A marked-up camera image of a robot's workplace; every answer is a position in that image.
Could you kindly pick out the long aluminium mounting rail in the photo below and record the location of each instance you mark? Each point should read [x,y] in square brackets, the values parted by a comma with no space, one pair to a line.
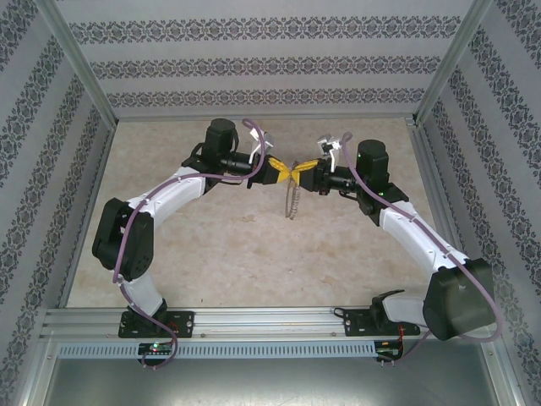
[270,323]

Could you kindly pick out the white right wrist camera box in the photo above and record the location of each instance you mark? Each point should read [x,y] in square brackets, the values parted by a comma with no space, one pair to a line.
[334,146]

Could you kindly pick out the metal band with key rings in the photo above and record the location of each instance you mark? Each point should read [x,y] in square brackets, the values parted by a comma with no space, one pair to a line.
[291,203]

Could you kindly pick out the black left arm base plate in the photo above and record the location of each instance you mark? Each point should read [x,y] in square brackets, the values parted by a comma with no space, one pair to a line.
[184,323]

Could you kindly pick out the grey metal sheet panel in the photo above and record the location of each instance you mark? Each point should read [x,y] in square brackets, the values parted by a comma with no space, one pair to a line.
[270,385]

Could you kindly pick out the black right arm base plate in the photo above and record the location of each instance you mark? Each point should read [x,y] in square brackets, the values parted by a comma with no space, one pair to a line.
[355,323]

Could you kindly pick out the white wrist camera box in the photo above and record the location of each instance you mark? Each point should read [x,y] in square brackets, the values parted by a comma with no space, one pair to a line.
[256,148]
[334,146]

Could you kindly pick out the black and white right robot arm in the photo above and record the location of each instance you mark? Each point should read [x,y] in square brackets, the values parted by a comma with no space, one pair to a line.
[460,300]

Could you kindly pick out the aluminium frame post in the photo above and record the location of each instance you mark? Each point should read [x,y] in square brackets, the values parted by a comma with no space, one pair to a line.
[449,63]
[85,67]

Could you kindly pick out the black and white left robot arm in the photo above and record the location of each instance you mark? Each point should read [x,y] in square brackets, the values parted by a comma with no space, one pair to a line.
[122,241]

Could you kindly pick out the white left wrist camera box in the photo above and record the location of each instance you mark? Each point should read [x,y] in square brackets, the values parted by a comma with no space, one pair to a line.
[256,148]

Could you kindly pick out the small circuit board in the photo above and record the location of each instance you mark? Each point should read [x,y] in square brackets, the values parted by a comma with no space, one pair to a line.
[154,349]
[386,351]

